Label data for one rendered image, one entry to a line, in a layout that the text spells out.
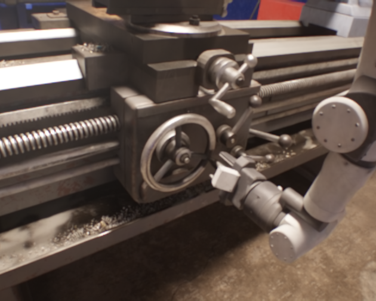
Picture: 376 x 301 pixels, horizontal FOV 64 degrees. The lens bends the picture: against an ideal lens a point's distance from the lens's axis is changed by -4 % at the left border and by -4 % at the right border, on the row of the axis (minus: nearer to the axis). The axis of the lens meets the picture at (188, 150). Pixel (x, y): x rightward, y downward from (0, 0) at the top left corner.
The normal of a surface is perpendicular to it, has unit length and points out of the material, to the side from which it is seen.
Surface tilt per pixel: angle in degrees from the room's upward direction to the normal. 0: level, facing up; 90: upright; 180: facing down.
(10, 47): 90
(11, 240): 0
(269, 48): 36
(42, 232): 0
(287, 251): 89
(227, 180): 80
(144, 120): 90
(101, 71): 90
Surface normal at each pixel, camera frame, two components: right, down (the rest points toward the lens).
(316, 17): -0.81, 0.25
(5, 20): 0.58, 0.48
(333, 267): 0.10, -0.84
